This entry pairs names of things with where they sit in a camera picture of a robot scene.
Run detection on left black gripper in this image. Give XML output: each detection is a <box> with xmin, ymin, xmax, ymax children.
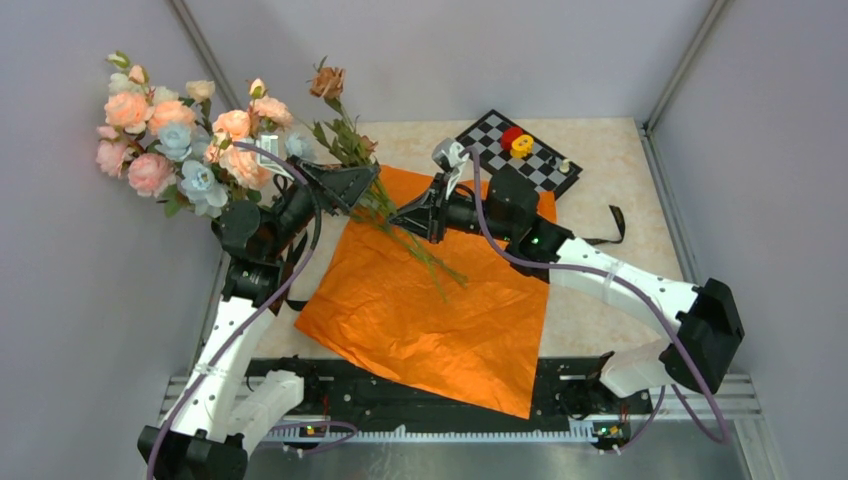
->
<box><xmin>265</xmin><ymin>154</ymin><xmax>381</xmax><ymax>258</ymax></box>

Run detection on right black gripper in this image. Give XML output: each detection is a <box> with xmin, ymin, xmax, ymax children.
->
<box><xmin>388</xmin><ymin>173</ymin><xmax>515</xmax><ymax>247</ymax></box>

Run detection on peach flower stem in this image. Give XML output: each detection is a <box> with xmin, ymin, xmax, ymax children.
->
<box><xmin>203</xmin><ymin>134</ymin><xmax>273</xmax><ymax>198</ymax></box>
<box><xmin>102</xmin><ymin>63</ymin><xmax>217</xmax><ymax>140</ymax></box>
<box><xmin>212</xmin><ymin>78</ymin><xmax>294</xmax><ymax>141</ymax></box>

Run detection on blue flower stem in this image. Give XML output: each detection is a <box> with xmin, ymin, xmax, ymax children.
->
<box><xmin>151</xmin><ymin>124</ymin><xmax>294</xmax><ymax>219</ymax></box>

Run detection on orange wrapping paper sheet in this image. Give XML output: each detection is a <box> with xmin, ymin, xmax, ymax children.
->
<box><xmin>294</xmin><ymin>165</ymin><xmax>559</xmax><ymax>420</ymax></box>

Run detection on orange paper flower bouquet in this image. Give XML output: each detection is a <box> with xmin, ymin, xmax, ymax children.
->
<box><xmin>351</xmin><ymin>135</ymin><xmax>468</xmax><ymax>301</ymax></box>

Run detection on brown flower stem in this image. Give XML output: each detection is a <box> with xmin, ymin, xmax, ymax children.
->
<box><xmin>309</xmin><ymin>57</ymin><xmax>396</xmax><ymax>232</ymax></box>

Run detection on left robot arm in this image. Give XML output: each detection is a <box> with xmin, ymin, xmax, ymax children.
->
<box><xmin>137</xmin><ymin>156</ymin><xmax>380</xmax><ymax>479</ymax></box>

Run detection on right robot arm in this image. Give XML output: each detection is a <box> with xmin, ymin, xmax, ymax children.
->
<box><xmin>390</xmin><ymin>172</ymin><xmax>744</xmax><ymax>412</ymax></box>

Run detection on black white chessboard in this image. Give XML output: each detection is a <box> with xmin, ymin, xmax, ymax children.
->
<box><xmin>455</xmin><ymin>109</ymin><xmax>583</xmax><ymax>199</ymax></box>

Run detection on red round toy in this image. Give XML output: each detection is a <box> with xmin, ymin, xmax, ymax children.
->
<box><xmin>499</xmin><ymin>126</ymin><xmax>524</xmax><ymax>151</ymax></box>

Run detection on pink and white flower stems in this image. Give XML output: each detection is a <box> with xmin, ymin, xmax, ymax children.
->
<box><xmin>93</xmin><ymin>51</ymin><xmax>200</xmax><ymax>220</ymax></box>

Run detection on yellow ring toy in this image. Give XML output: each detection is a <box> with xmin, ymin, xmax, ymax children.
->
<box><xmin>510</xmin><ymin>134</ymin><xmax>535</xmax><ymax>159</ymax></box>

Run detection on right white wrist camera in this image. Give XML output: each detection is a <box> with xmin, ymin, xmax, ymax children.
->
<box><xmin>431</xmin><ymin>138</ymin><xmax>470</xmax><ymax>199</ymax></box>

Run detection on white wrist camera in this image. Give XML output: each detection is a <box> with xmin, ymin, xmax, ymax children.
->
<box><xmin>431</xmin><ymin>138</ymin><xmax>470</xmax><ymax>199</ymax></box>
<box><xmin>255</xmin><ymin>133</ymin><xmax>294</xmax><ymax>180</ymax></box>

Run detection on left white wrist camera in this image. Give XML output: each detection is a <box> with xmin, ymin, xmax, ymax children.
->
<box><xmin>255</xmin><ymin>133</ymin><xmax>294</xmax><ymax>180</ymax></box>

